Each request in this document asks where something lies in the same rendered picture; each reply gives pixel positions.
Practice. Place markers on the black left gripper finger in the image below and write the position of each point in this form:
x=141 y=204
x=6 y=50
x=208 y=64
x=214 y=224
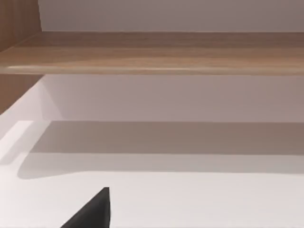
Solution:
x=97 y=211

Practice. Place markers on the wooden open shelf unit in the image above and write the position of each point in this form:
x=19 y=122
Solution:
x=142 y=54

